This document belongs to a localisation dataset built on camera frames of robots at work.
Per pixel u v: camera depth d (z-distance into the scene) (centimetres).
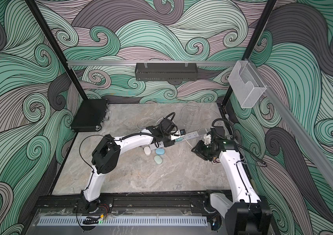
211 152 58
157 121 110
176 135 79
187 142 98
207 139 73
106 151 57
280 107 63
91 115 118
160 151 91
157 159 88
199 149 68
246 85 81
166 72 96
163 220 70
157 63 92
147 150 92
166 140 79
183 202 75
